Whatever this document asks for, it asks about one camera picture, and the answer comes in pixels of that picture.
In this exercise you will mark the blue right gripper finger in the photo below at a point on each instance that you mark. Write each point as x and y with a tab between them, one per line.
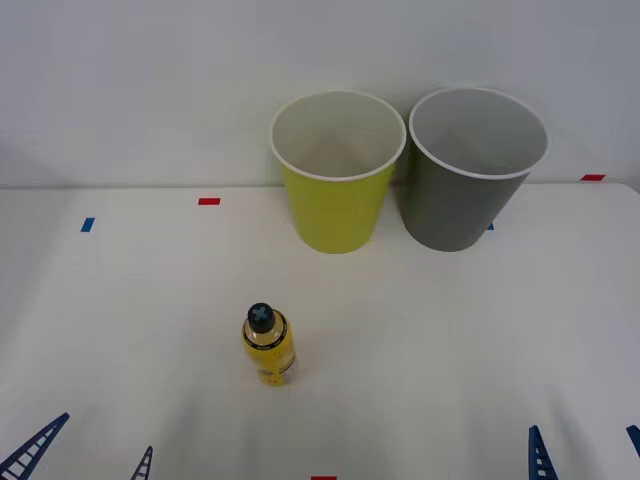
540	460
635	439

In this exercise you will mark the yellow bottle with black cap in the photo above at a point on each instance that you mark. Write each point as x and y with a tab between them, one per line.
272	355

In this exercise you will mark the grey plastic bin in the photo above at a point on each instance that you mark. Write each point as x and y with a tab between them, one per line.
450	210

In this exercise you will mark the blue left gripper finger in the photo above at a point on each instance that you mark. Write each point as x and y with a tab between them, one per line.
144	466
35	445

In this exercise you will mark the yellow-green plastic bin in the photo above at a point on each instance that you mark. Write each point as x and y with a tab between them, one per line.
332	215

